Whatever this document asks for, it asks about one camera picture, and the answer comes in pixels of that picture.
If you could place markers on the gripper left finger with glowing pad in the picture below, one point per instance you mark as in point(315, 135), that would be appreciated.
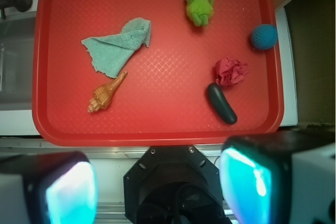
point(48, 188)

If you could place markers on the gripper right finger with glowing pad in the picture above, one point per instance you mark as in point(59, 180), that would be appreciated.
point(280, 177)

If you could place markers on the crumpled red paper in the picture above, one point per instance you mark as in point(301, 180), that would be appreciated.
point(230, 72)

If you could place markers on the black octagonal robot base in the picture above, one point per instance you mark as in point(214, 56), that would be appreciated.
point(174, 184)

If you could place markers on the dark green toy cucumber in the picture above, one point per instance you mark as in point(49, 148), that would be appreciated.
point(220, 104)

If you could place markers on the red plastic tray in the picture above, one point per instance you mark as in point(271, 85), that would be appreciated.
point(163, 100)

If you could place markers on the green plush frog toy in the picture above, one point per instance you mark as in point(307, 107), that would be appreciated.
point(199, 12)

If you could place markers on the blue textured ball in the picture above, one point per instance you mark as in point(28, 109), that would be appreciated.
point(264, 36)

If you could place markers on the golden spiral seashell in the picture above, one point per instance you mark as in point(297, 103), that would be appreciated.
point(102, 95)

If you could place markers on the light blue cloth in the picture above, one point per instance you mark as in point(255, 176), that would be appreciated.
point(110, 53)

